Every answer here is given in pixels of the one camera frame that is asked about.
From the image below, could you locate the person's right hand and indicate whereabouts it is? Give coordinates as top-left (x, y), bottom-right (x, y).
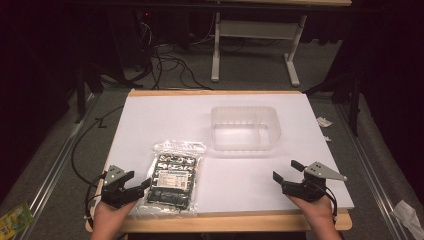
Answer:
top-left (287, 195), bottom-right (335, 228)

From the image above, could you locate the metal floor rail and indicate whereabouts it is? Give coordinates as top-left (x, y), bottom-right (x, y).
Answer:
top-left (15, 93), bottom-right (102, 240)
top-left (334, 103), bottom-right (412, 240)

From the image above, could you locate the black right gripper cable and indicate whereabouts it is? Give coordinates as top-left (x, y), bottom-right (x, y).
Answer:
top-left (318, 184), bottom-right (338, 223)

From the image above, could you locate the bundle of black floor cables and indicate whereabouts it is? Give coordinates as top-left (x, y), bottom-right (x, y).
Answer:
top-left (133, 19), bottom-right (214, 92)

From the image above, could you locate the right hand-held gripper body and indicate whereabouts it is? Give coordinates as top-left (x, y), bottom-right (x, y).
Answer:
top-left (281, 161), bottom-right (348, 203)

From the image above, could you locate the person's left hand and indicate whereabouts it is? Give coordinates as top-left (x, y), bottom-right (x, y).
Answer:
top-left (94, 199), bottom-right (138, 232)

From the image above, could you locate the clear plastic container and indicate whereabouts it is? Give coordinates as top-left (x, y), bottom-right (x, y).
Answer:
top-left (210, 105), bottom-right (282, 152)

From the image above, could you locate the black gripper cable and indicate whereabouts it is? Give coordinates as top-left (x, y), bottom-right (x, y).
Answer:
top-left (318, 184), bottom-right (338, 223)
top-left (70, 105), bottom-right (125, 222)

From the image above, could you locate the green printed packet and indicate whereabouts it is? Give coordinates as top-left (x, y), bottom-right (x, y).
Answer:
top-left (0, 202), bottom-right (35, 240)

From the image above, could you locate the crumpled white tissue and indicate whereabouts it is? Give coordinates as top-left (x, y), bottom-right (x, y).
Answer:
top-left (392, 199), bottom-right (424, 240)

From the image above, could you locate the white metal desk frame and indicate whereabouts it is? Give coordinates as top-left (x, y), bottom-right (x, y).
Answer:
top-left (210, 12), bottom-right (308, 88)

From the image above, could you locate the dark computer tower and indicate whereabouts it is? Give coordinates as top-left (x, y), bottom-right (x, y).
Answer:
top-left (108, 9), bottom-right (155, 69)

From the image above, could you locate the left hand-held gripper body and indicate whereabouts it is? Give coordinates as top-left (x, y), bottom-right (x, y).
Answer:
top-left (100, 164), bottom-right (141, 209)

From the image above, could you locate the clear plastic bag of parts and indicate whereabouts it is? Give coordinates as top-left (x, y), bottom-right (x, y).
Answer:
top-left (137, 139), bottom-right (207, 218)

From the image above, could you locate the white table sheet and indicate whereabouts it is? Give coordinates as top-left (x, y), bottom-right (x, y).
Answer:
top-left (102, 93), bottom-right (355, 216)

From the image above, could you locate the black metal stand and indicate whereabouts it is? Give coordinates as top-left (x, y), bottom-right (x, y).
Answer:
top-left (302, 68), bottom-right (364, 138)
top-left (73, 61), bottom-right (134, 125)

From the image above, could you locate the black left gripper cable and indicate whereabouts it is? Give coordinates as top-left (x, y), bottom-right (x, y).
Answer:
top-left (70, 105), bottom-right (125, 222)

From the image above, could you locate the crumpled white paper scrap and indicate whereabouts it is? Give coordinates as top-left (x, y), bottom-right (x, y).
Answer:
top-left (315, 116), bottom-right (334, 129)

